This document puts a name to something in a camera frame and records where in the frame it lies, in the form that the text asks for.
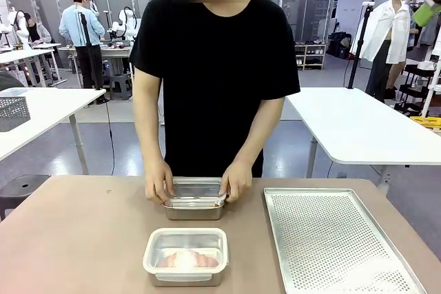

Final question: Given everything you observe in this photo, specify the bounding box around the clear white-rimmed container lid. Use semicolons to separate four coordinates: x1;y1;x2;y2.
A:
164;176;229;209
142;227;229;273

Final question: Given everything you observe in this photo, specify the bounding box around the steel airtight container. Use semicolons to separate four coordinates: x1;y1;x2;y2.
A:
162;200;227;221

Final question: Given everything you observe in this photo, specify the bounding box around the golden croissant bread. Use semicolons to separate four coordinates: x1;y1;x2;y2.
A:
156;249;221;269

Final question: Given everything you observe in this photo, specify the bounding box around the person's right forearm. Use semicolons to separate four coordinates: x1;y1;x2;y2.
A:
132;66;167;167

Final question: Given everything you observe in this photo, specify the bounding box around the person's left forearm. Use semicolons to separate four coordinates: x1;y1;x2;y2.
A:
233;96;285;171

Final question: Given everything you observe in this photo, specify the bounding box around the person's left hand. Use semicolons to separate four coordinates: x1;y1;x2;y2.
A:
219;161;255;204

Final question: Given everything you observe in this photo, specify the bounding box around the person's right hand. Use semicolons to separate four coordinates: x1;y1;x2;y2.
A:
144;158;175;205

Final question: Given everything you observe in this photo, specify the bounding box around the black tripod stand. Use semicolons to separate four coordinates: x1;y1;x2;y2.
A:
347;1;376;90
76;11;110;105

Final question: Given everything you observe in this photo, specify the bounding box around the black rolling cart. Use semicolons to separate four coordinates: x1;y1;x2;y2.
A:
394;62;441;118

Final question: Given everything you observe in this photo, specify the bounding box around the black bag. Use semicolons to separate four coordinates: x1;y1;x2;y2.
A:
327;31;353;60

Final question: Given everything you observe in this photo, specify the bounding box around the yellow plastic crate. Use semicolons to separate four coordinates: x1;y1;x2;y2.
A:
409;115;441;133

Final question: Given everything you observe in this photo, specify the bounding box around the low shoe shelf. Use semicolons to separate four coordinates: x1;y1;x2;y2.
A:
294;41;327;72

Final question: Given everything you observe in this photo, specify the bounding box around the white side table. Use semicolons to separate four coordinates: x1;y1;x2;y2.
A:
0;86;107;176
284;86;441;189

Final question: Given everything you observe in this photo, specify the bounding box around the person's black t-shirt torso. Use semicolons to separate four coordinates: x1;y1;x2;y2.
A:
129;0;302;180

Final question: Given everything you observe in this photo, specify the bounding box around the perforated metal baking tray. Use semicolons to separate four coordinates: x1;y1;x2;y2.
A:
263;187;428;294

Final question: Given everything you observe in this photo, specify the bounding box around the grey step stool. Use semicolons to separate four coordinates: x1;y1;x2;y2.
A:
107;73;134;102

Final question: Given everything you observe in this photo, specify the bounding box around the man in light-blue shirt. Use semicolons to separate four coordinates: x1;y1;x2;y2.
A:
59;0;106;90

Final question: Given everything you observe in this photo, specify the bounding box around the seated person in grey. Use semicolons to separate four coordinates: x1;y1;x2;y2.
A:
22;12;53;45

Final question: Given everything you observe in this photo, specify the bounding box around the white background workbench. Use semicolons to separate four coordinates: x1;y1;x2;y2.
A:
0;43;68;88

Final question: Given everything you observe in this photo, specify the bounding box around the grey perforated basket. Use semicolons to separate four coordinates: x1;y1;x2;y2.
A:
0;95;30;133

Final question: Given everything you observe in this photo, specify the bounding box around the black round stool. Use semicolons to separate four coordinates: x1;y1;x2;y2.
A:
0;174;52;222

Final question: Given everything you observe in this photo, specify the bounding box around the black hanging cable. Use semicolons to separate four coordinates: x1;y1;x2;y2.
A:
102;96;115;176

